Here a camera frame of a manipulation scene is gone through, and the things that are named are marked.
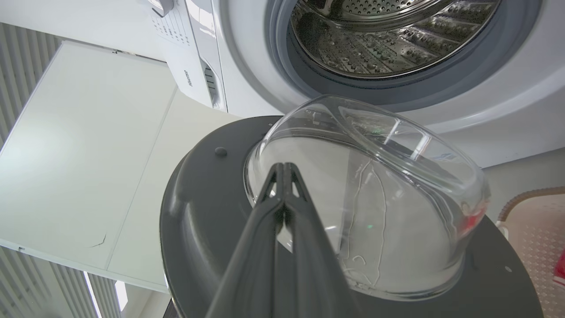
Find washing machine door with glass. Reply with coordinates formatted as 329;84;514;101
160;94;544;318

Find beige patterned mat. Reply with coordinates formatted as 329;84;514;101
497;186;565;318

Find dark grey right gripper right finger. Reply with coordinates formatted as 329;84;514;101
283;163;359;318

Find white cabinet panel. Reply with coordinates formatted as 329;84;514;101
0;41;241;293

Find red object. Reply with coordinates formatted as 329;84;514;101
553;250;565;288

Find white front-load washing machine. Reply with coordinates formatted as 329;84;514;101
148;0;565;168

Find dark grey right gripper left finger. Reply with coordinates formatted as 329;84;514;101
206;163;284;318

